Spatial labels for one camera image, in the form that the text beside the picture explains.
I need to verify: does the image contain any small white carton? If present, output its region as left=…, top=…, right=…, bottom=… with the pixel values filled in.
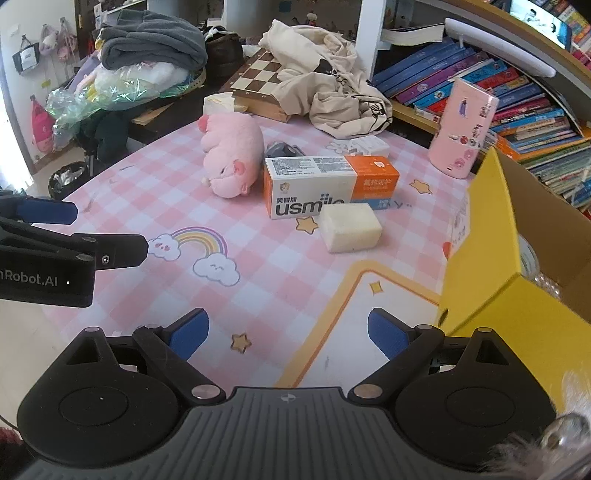
left=325, top=135, right=390, bottom=158

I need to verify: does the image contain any pink checkered table mat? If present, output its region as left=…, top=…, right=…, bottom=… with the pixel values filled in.
left=45, top=125, right=467, bottom=389

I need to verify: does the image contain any cream hoodie garment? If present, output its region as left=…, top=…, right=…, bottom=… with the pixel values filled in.
left=259, top=19, right=393, bottom=140

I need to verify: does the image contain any grey folded blanket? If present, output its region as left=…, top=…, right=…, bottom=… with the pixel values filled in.
left=99, top=10, right=207, bottom=72

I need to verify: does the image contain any white orange toothpaste box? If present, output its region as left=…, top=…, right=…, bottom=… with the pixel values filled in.
left=263, top=155, right=400, bottom=220

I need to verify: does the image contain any yellow cardboard box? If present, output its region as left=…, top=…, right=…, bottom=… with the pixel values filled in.
left=438, top=149, right=590, bottom=412

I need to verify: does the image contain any white tissue pack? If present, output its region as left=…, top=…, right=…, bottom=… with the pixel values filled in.
left=202, top=92, right=247, bottom=115

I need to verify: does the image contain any white desk lamp bar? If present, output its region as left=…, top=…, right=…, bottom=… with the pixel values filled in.
left=445, top=18, right=556, bottom=78

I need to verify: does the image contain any white sponge block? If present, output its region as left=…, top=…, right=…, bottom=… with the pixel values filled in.
left=318, top=203, right=383, bottom=254

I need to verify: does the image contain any dark grey small pouch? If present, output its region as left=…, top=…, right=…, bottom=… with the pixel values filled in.
left=266, top=142, right=304, bottom=158

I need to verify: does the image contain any smartphone on shelf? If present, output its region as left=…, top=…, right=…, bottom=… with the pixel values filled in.
left=508, top=0, right=572, bottom=50

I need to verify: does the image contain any wooden chessboard box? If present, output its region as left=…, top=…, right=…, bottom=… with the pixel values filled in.
left=221, top=48, right=290, bottom=123

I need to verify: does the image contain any pink cylindrical container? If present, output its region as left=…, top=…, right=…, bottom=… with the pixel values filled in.
left=428, top=78, right=499, bottom=179

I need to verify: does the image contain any pink plush pig toy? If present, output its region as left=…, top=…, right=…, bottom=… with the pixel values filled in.
left=197, top=112, right=264, bottom=199

